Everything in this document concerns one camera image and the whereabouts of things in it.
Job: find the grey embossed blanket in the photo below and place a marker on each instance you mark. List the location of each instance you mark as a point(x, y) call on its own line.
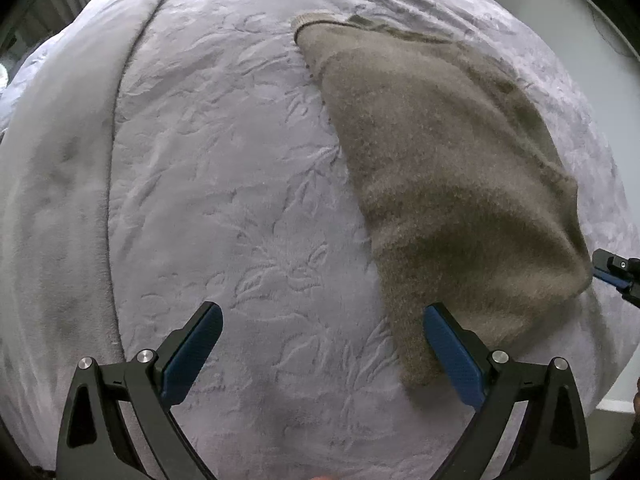
point(235, 185)

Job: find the brown knit sweater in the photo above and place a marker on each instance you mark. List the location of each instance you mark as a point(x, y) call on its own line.
point(450, 175)

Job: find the plain grey blanket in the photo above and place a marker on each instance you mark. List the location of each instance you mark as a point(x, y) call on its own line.
point(65, 185)

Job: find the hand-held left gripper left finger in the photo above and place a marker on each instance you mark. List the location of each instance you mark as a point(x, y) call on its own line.
point(192, 347)

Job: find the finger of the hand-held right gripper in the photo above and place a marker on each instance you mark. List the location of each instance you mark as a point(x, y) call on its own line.
point(617, 272)

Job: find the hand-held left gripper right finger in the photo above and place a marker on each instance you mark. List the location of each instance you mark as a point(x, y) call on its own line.
point(452, 355)

